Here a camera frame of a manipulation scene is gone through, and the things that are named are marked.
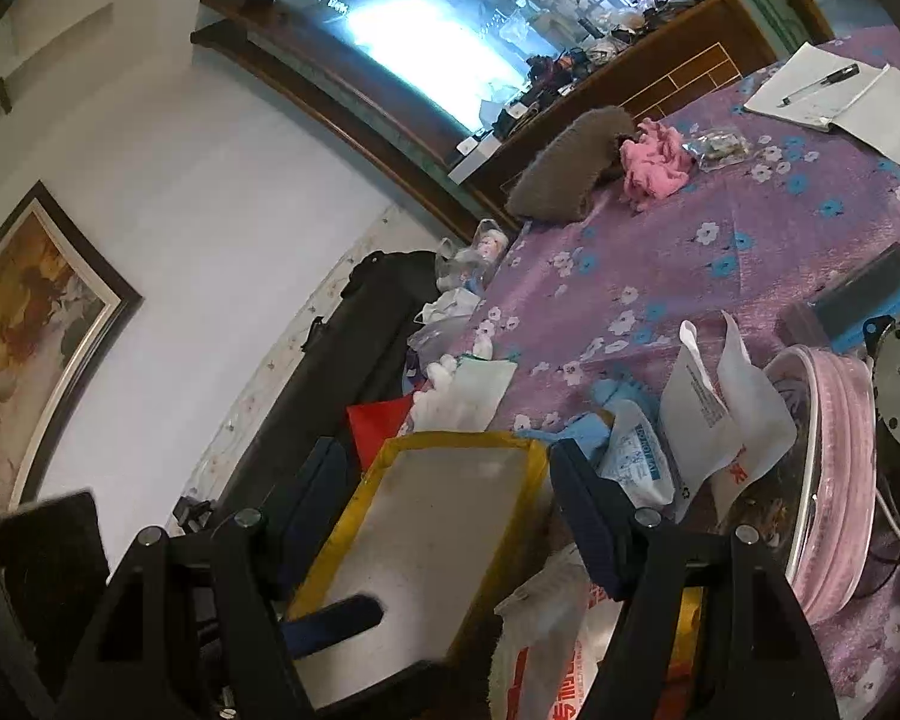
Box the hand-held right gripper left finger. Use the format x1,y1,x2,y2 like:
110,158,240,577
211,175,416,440
52,436,350,720

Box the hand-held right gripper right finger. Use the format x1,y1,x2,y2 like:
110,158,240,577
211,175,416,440
549,439,841,720

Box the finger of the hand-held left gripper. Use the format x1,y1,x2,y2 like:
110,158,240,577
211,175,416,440
281,592,385,657

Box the white blue-printed mask packet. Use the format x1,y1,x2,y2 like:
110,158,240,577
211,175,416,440
600,401,680,507

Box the white plastic shopping bag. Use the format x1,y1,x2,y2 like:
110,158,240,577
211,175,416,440
491,562,631,720

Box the light blue cloth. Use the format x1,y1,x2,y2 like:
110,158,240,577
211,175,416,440
514,379,661,466

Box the red paper bag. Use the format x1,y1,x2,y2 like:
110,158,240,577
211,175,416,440
345,396,417,470

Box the small black device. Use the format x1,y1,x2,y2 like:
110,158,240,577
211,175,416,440
172,495,218,541

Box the long black bag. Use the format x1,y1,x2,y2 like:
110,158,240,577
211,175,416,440
187,249,451,541

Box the white grey-printed plastic packet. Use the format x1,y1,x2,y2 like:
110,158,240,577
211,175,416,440
658,321,737,492

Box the white folded cloth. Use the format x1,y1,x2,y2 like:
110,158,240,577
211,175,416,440
446,356,518,432

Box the white knit glove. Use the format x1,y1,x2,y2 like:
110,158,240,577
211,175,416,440
409,337,496,410

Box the white non-woven bag red print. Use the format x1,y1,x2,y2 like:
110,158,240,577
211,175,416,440
709,311,797,518

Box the framed painting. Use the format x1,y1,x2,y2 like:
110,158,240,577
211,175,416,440
0,180,145,511

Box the purple floral tablecloth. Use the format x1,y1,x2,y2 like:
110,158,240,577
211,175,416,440
420,22,900,720

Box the crumpled clear plastic bags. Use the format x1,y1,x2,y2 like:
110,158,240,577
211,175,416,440
409,219,522,361

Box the brown knit hat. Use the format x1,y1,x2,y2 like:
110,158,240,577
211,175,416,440
504,106,637,224

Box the pink fluffy cloth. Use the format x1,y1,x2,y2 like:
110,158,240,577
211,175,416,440
619,120,697,212

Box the small white box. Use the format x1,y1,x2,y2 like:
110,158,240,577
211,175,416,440
450,136,500,182

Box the small clear bag of parts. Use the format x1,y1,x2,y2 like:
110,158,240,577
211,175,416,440
682,131,751,173

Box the wooden cabinet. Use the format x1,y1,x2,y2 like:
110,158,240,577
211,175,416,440
450,0,777,241

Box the white notepad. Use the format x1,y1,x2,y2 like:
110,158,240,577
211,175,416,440
742,41,892,132

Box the black pen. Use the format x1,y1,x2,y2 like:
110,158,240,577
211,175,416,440
778,64,861,107

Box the white motor cable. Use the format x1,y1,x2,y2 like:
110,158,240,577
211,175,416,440
874,476,900,567

